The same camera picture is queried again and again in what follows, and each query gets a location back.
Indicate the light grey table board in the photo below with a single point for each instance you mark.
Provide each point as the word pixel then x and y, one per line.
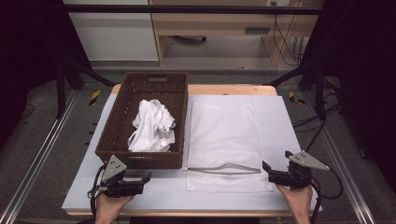
pixel 280 124

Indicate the yellow black tape marker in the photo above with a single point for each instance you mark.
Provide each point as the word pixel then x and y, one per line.
pixel 294 98
pixel 94 97

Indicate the person's left hand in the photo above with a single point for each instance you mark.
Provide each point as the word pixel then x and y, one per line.
pixel 109 208

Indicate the light wooden desk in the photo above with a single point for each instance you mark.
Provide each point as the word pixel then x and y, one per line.
pixel 214 21

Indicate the black curtain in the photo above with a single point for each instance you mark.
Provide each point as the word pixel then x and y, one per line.
pixel 28 56
pixel 364 77

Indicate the black metal stand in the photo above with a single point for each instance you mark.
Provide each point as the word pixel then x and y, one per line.
pixel 320 96
pixel 60 93

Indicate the black horizontal frame bar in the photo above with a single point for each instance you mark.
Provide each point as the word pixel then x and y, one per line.
pixel 186 9

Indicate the person's right hand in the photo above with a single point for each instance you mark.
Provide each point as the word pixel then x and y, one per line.
pixel 299 202

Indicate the brown wicker basket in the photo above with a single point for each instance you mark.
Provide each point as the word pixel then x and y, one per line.
pixel 124 118

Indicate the aluminium floor rail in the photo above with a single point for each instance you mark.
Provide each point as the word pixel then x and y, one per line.
pixel 345 168
pixel 37 155

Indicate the wooden table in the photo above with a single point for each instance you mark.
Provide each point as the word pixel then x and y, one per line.
pixel 230 90

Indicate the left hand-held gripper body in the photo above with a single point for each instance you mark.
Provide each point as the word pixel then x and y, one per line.
pixel 113 169

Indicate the white garment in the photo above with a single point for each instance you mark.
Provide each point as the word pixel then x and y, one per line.
pixel 152 127

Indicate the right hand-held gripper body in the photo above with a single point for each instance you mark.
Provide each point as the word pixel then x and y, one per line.
pixel 303 161

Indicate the white cabinet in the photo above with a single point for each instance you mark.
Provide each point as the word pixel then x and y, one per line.
pixel 115 34

